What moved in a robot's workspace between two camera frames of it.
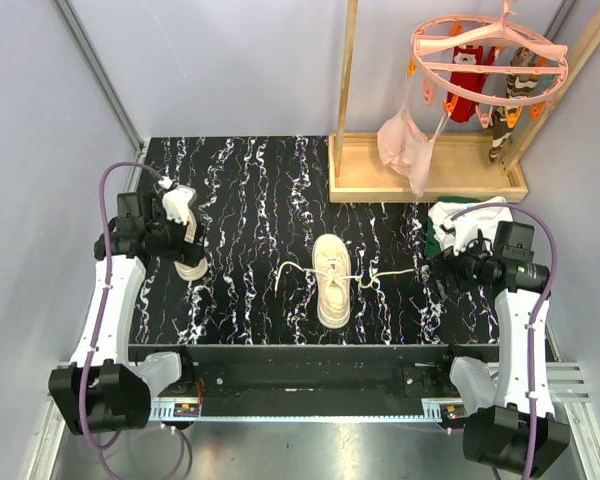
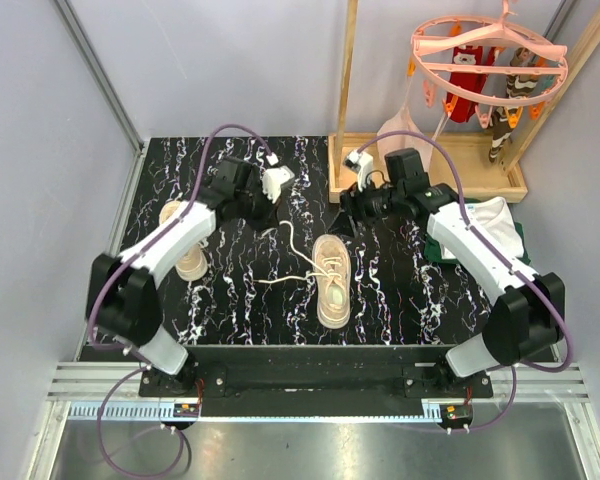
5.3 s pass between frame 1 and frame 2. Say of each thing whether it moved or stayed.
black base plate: stayed
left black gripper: moved
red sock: stayed
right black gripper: moved
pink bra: stayed
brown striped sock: stayed
